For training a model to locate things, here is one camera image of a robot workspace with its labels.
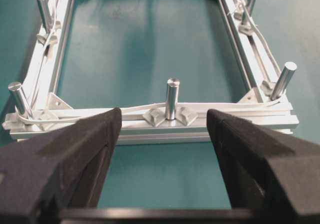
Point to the silver pin corner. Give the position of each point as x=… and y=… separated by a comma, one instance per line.
x=283, y=80
x=21, y=102

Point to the silver pin left rail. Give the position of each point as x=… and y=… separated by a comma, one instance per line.
x=46, y=17

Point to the silver pin centre front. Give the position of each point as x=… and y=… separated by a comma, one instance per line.
x=172, y=91

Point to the aluminium extrusion frame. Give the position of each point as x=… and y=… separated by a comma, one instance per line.
x=103, y=54

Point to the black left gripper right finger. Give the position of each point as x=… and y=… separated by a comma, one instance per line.
x=274, y=176

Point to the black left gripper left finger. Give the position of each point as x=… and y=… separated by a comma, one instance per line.
x=62, y=168

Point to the silver pin mid rail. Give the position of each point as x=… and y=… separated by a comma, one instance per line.
x=249, y=6

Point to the silver pin front left corner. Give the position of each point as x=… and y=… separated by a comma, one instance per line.
x=21, y=102

